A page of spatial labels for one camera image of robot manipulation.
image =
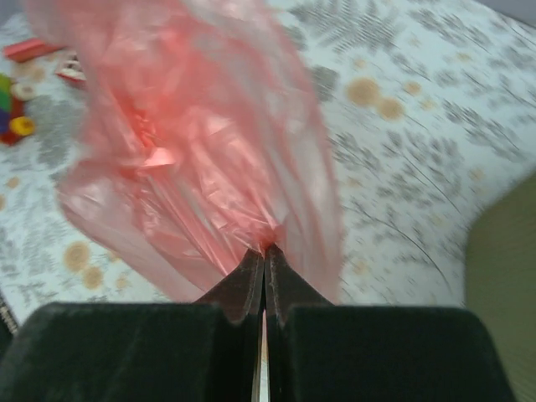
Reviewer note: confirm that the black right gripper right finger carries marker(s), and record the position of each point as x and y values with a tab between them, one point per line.
318	351

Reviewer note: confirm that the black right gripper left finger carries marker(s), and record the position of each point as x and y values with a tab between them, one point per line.
207	350

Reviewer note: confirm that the red trash bag roll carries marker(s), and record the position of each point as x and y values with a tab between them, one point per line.
29	49

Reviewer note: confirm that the red torn trash bag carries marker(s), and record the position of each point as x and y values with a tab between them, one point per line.
203	139

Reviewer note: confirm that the colourful toy figure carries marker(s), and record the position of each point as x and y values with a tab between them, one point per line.
15	124

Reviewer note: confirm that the green plastic trash bin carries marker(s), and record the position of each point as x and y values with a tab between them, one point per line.
500	282

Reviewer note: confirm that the red calculator toy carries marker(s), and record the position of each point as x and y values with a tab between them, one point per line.
69	69

